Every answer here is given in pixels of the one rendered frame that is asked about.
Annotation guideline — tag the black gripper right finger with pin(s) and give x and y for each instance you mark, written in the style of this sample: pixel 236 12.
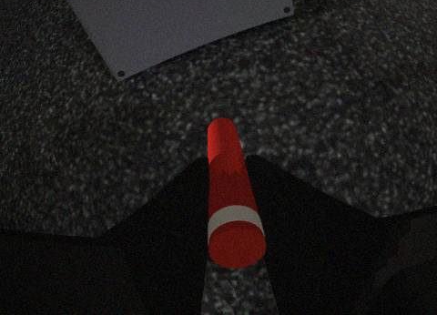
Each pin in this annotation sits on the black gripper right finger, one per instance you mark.
pixel 325 257

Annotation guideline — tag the dark grey panel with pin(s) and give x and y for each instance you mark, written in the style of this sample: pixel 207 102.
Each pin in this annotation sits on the dark grey panel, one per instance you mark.
pixel 133 35

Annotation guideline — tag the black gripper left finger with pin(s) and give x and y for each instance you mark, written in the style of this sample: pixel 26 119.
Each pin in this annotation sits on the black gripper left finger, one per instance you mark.
pixel 151 263

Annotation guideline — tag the red peg with white band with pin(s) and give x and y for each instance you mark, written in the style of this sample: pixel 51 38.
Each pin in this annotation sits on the red peg with white band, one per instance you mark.
pixel 235 232

